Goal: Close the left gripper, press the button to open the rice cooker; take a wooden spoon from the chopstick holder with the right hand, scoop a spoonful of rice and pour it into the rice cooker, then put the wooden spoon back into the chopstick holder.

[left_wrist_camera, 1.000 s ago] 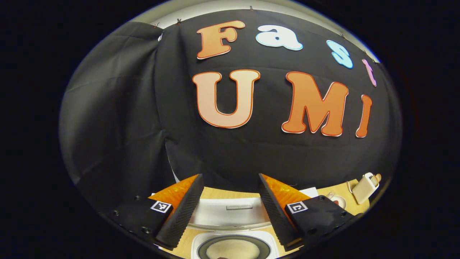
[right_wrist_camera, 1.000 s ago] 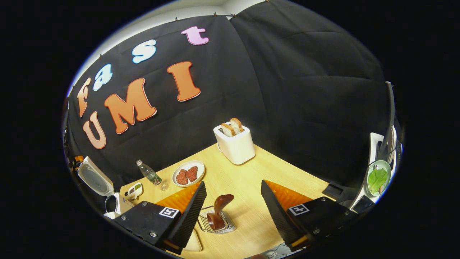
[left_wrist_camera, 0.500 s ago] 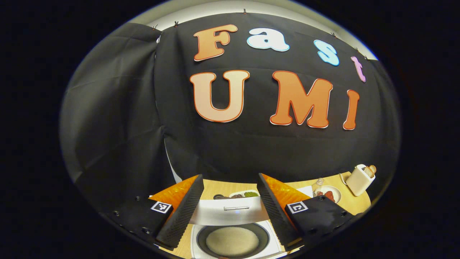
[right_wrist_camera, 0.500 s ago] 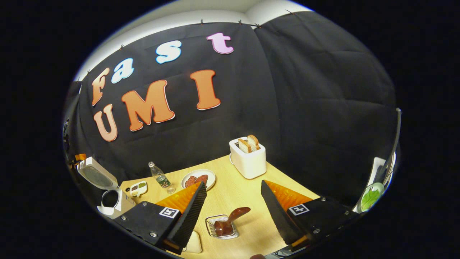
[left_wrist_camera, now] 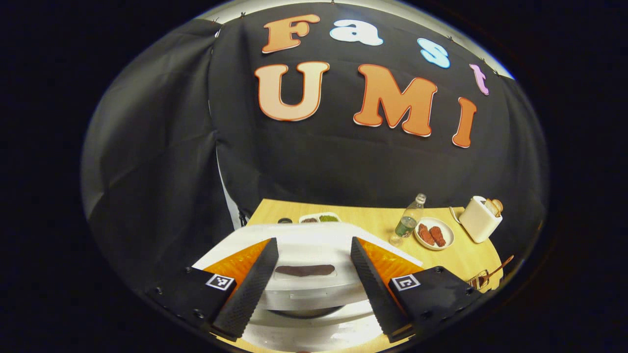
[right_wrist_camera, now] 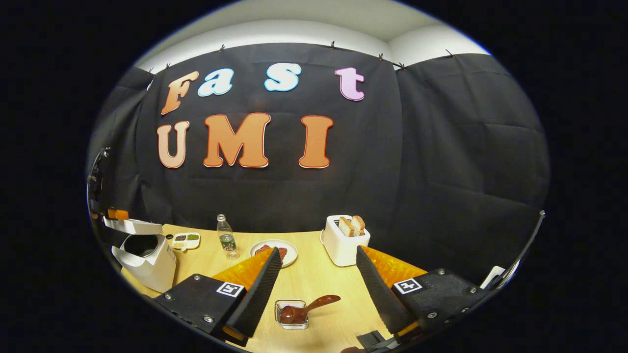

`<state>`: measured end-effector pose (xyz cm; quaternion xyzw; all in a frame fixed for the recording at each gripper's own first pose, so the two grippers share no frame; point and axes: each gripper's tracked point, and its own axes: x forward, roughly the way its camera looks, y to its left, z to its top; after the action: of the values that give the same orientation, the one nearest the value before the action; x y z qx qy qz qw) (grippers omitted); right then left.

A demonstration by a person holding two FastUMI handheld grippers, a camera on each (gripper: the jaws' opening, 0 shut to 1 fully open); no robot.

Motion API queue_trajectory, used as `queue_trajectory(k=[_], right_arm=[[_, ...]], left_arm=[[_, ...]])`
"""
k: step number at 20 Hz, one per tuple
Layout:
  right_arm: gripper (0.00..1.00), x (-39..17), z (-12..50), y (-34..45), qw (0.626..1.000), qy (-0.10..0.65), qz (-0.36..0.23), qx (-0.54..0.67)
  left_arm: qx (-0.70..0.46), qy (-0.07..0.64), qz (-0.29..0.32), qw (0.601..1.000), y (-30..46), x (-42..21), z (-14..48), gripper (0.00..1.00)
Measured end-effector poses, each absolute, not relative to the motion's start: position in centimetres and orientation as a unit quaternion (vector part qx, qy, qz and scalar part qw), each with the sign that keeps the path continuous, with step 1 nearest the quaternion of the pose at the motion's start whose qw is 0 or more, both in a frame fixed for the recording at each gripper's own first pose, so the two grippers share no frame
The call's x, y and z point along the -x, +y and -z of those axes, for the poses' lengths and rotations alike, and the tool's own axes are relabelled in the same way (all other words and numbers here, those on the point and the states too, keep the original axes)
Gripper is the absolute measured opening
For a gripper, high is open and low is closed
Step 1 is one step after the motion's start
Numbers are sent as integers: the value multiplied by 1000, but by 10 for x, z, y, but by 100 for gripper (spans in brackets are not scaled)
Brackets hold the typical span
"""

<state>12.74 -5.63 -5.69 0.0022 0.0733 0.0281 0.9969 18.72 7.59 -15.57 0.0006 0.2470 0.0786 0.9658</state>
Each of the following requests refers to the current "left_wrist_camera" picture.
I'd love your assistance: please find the white seasoning tray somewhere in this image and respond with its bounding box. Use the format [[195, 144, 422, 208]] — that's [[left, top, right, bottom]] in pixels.
[[298, 212, 341, 224]]

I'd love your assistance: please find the white round plate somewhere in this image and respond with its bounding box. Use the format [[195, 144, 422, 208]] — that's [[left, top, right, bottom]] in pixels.
[[414, 217, 455, 251]]

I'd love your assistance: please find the brown wooden spoon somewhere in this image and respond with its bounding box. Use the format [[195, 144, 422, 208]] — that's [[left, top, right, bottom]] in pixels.
[[473, 255, 515, 287]]

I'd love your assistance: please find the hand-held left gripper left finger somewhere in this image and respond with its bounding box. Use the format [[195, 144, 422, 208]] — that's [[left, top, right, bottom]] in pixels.
[[147, 238, 279, 342]]

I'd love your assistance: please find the black backdrop cloth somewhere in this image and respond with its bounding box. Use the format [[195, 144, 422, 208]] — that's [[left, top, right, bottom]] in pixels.
[[81, 2, 549, 295]]

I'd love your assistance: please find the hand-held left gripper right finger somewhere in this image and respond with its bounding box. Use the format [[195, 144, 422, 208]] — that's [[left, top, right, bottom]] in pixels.
[[350, 237, 484, 343]]

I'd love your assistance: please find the white rice cooker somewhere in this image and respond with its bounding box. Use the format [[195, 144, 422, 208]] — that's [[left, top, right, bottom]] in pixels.
[[192, 223, 423, 353]]

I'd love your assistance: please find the white toaster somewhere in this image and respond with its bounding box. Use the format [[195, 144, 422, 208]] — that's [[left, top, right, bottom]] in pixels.
[[459, 196, 503, 244]]

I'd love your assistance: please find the clear plastic bottle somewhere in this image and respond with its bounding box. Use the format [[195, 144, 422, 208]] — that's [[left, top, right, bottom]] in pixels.
[[390, 193, 427, 247]]

